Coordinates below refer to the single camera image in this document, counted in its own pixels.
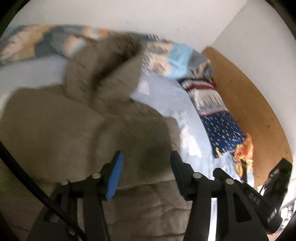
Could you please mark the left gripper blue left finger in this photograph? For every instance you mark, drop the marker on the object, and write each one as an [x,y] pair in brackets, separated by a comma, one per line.
[100,186]

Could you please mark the orange yellow crumpled cloth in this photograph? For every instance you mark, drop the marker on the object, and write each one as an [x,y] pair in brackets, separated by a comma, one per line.
[244,152]

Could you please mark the olive quilted hooded coat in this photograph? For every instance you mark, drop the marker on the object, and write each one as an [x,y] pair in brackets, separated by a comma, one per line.
[70,131]

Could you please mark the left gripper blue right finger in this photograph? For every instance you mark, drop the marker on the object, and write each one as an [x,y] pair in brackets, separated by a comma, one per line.
[193,187]

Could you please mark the light blue cloud bedsheet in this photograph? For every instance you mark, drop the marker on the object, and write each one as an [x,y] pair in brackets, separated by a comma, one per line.
[165,96]

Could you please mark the wooden headboard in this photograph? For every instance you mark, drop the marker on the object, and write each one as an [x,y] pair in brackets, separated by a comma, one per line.
[253,114]

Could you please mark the navy starred striped pillow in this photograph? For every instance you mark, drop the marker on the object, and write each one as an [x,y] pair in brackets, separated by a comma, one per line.
[223,131]

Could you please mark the patchwork cartoon rolled quilt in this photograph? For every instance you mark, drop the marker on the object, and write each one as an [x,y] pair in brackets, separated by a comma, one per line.
[161,57]

